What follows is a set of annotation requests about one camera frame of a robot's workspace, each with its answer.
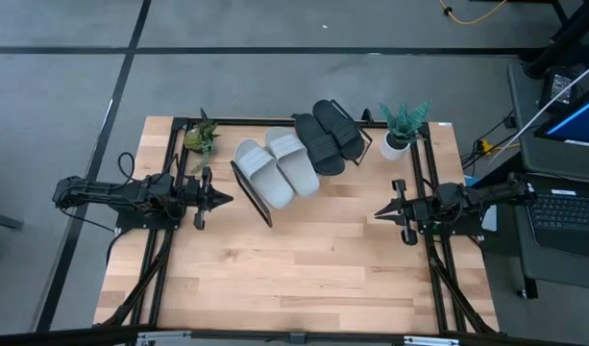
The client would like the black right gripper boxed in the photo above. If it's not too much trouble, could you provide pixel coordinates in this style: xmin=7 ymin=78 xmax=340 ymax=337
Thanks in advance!
xmin=374 ymin=179 xmax=434 ymax=246

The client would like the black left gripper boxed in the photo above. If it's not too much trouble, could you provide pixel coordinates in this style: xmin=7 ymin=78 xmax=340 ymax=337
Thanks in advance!
xmin=182 ymin=166 xmax=234 ymax=231

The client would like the grey slide sandal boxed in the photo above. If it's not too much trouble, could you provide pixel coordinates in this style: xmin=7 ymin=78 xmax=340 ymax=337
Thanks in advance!
xmin=264 ymin=127 xmax=321 ymax=198
xmin=233 ymin=138 xmax=295 ymax=210

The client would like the black slide sandal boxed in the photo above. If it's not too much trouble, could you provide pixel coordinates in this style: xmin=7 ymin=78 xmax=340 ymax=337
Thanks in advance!
xmin=293 ymin=112 xmax=347 ymax=177
xmin=311 ymin=99 xmax=366 ymax=161

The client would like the trailing succulent in dark pot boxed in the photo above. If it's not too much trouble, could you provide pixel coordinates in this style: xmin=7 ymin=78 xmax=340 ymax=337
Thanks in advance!
xmin=183 ymin=108 xmax=222 ymax=175

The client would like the green leafy plant white pot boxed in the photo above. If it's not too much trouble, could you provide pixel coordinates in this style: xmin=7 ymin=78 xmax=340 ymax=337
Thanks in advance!
xmin=378 ymin=99 xmax=433 ymax=162

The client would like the yellow power plug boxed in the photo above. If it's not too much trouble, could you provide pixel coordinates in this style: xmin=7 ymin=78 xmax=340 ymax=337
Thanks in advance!
xmin=480 ymin=138 xmax=521 ymax=153

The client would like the black keyboard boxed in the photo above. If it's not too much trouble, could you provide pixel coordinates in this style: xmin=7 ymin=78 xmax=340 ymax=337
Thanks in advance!
xmin=522 ymin=187 xmax=589 ymax=259

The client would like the monitor with blue screen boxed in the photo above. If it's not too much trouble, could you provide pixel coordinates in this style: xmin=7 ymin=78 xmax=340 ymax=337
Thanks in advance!
xmin=533 ymin=81 xmax=589 ymax=150

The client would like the black labelled power adapter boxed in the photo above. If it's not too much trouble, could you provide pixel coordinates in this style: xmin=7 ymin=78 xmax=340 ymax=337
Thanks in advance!
xmin=538 ymin=66 xmax=583 ymax=114

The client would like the dark grey floor object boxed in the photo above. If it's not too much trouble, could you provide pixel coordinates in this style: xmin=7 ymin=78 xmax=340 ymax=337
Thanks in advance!
xmin=0 ymin=210 xmax=25 ymax=232

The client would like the black stand pole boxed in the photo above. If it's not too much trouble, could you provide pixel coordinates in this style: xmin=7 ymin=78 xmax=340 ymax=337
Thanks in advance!
xmin=519 ymin=0 xmax=589 ymax=81

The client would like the wooden shelf black metal frame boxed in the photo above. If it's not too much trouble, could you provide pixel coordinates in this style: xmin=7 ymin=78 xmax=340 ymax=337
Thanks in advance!
xmin=230 ymin=99 xmax=374 ymax=229

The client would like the black aluminium table frame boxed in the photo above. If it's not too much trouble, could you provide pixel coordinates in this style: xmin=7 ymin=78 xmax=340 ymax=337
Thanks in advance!
xmin=94 ymin=108 xmax=500 ymax=340

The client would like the black cable bundle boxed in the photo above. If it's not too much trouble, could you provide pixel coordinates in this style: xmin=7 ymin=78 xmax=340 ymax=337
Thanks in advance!
xmin=459 ymin=111 xmax=516 ymax=177

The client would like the silver bracket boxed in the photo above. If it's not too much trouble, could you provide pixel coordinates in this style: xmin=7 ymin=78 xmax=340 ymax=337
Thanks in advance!
xmin=135 ymin=330 xmax=194 ymax=346
xmin=402 ymin=335 xmax=461 ymax=346

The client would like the white cable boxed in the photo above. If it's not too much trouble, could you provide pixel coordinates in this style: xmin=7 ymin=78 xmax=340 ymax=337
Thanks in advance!
xmin=485 ymin=57 xmax=589 ymax=169

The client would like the yellow cable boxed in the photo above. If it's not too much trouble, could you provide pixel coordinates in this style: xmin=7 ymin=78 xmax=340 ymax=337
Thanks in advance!
xmin=445 ymin=0 xmax=509 ymax=26

